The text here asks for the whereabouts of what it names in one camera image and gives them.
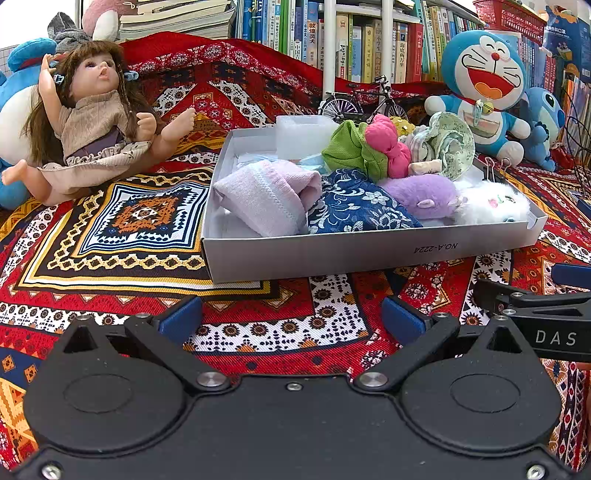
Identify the blue printed box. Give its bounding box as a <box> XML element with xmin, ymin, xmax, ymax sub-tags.
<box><xmin>540</xmin><ymin>4</ymin><xmax>591</xmax><ymax>84</ymax></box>

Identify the pale green floral cloth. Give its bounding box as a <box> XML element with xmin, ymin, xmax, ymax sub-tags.
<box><xmin>422</xmin><ymin>111</ymin><xmax>476</xmax><ymax>181</ymax></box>

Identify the black model bicycle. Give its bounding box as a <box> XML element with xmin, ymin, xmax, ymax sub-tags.
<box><xmin>318</xmin><ymin>75</ymin><xmax>409</xmax><ymax>125</ymax></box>

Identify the stack of books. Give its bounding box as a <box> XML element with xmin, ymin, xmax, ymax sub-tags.
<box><xmin>117</xmin><ymin>0</ymin><xmax>236</xmax><ymax>44</ymax></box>

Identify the white fluffy plush toy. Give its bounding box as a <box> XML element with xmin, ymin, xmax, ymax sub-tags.
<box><xmin>452</xmin><ymin>180</ymin><xmax>532</xmax><ymax>225</ymax></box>

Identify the lilac sock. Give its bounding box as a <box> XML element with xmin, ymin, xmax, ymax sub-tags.
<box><xmin>213</xmin><ymin>159</ymin><xmax>322</xmax><ymax>238</ymax></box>

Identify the small blue alien plush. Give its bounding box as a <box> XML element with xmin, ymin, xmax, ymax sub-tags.
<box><xmin>519</xmin><ymin>87</ymin><xmax>566</xmax><ymax>172</ymax></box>

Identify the pink heart cushion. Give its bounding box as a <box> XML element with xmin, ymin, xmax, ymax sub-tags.
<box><xmin>365</xmin><ymin>114</ymin><xmax>411</xmax><ymax>178</ymax></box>

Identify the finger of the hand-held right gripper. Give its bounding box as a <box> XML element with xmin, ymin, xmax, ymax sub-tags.
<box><xmin>473</xmin><ymin>279</ymin><xmax>591</xmax><ymax>318</ymax></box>
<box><xmin>551</xmin><ymin>263</ymin><xmax>591</xmax><ymax>289</ymax></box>

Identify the blue floral cloth pouch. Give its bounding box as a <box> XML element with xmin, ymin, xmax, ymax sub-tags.
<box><xmin>307</xmin><ymin>168</ymin><xmax>423</xmax><ymax>234</ymax></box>

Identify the blue cat plush toy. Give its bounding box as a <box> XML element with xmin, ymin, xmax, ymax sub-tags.
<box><xmin>425</xmin><ymin>30</ymin><xmax>532</xmax><ymax>164</ymax></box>

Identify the pastel striped small cloth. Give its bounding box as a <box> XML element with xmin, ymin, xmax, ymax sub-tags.
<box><xmin>399</xmin><ymin>131</ymin><xmax>437</xmax><ymax>162</ymax></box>

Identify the purple plush toy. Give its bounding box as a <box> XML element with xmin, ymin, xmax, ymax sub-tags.
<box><xmin>381</xmin><ymin>173</ymin><xmax>465</xmax><ymax>220</ymax></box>

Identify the grey plush toy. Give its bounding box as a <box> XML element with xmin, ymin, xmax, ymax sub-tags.
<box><xmin>46</xmin><ymin>11</ymin><xmax>95</xmax><ymax>51</ymax></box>

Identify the pink plush toy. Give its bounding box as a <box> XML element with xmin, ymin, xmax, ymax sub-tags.
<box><xmin>83</xmin><ymin>0</ymin><xmax>134</xmax><ymax>44</ymax></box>

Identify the row of books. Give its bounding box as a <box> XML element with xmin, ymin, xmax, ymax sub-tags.
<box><xmin>233</xmin><ymin>0</ymin><xmax>591</xmax><ymax>139</ymax></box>

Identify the brown-haired doll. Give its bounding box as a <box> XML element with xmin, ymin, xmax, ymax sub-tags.
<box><xmin>0</xmin><ymin>39</ymin><xmax>197</xmax><ymax>206</ymax></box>

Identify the black binder clip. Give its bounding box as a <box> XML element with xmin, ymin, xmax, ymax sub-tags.
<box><xmin>482</xmin><ymin>156</ymin><xmax>513</xmax><ymax>183</ymax></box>

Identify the green scrunchie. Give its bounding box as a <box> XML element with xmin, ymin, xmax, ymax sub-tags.
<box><xmin>322</xmin><ymin>121</ymin><xmax>391</xmax><ymax>181</ymax></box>

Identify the white shelf frame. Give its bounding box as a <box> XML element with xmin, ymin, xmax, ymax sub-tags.
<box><xmin>321</xmin><ymin>0</ymin><xmax>393</xmax><ymax>100</ymax></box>

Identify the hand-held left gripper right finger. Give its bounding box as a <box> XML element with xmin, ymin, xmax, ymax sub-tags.
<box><xmin>353</xmin><ymin>295</ymin><xmax>536</xmax><ymax>393</ymax></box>

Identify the red patterned blanket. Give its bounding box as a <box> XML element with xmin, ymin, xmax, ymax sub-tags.
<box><xmin>0</xmin><ymin>37</ymin><xmax>591</xmax><ymax>462</ymax></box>

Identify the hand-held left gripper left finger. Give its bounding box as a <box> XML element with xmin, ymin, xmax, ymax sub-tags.
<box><xmin>60</xmin><ymin>295</ymin><xmax>232</xmax><ymax>393</ymax></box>

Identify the white cardboard box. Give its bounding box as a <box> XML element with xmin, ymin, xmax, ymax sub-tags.
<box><xmin>201</xmin><ymin>115</ymin><xmax>549</xmax><ymax>283</ymax></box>

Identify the gold sequin heart cushion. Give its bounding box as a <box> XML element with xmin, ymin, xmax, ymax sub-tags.
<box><xmin>388</xmin><ymin>115</ymin><xmax>419</xmax><ymax>137</ymax></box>

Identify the large blue plush toy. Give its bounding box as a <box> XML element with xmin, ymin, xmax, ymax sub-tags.
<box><xmin>0</xmin><ymin>37</ymin><xmax>58</xmax><ymax>210</ymax></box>

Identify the red plastic basket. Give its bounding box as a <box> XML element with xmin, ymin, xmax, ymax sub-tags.
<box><xmin>473</xmin><ymin>0</ymin><xmax>548</xmax><ymax>31</ymax></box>

